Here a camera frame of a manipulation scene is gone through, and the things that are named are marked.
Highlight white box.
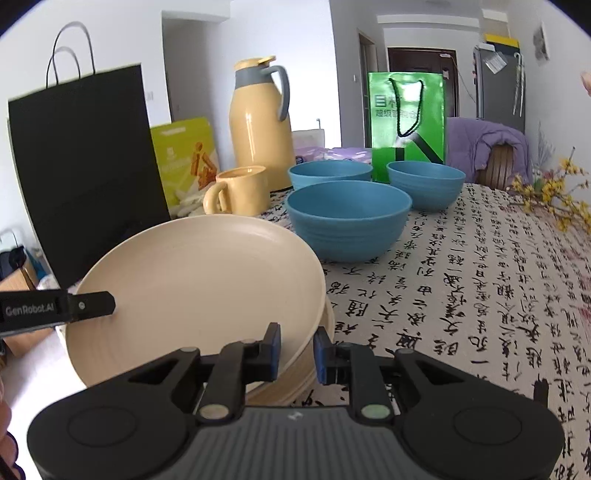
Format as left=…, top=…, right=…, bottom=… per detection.
left=292, top=119, right=326, bottom=148

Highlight black backpack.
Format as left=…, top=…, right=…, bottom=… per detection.
left=8, top=246, right=27, bottom=278

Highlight black paper bag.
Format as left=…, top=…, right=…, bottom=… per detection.
left=7, top=21, right=172, bottom=289

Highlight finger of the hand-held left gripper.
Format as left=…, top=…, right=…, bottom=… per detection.
left=67, top=291, right=116, bottom=320

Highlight wall picture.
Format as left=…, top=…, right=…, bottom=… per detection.
left=532, top=23, right=551, bottom=61

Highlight green gift bag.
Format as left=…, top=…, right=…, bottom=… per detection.
left=367, top=71, right=447, bottom=183

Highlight grey refrigerator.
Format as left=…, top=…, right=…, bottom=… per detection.
left=473, top=44, right=527, bottom=134

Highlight blue bowl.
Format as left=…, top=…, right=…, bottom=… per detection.
left=288, top=160, right=374, bottom=185
left=285, top=180, right=413, bottom=264
left=386, top=161, right=466, bottom=213

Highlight yellow snack packet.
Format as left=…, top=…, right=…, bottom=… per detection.
left=150, top=117, right=219, bottom=219

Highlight calligraphy printed tablecloth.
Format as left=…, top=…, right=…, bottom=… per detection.
left=256, top=182, right=591, bottom=480

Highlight yellow mug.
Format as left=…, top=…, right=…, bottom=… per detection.
left=203, top=166, right=270, bottom=217

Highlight dark brown door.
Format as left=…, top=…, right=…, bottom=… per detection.
left=387, top=47, right=460, bottom=118

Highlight yellow and black box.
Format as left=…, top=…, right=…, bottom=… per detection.
left=482, top=33, right=520, bottom=49

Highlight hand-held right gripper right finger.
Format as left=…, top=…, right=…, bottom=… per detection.
left=313, top=327, right=509, bottom=426

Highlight white umbrella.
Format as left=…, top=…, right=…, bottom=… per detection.
left=512, top=52, right=527, bottom=116

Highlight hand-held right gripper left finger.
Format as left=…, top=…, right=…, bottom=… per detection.
left=83, top=322, right=282, bottom=425

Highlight person's left hand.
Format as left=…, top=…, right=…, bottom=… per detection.
left=0, top=402, right=19, bottom=467

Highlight yellow thermos jug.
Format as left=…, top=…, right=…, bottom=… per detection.
left=229, top=56, right=296, bottom=192

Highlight yellow flower sprigs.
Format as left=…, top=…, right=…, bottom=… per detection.
left=508, top=148, right=591, bottom=234

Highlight purple jacket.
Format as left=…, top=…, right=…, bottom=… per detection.
left=445, top=117, right=532, bottom=183

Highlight wooden chair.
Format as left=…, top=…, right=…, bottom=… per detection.
left=475, top=144, right=515, bottom=189

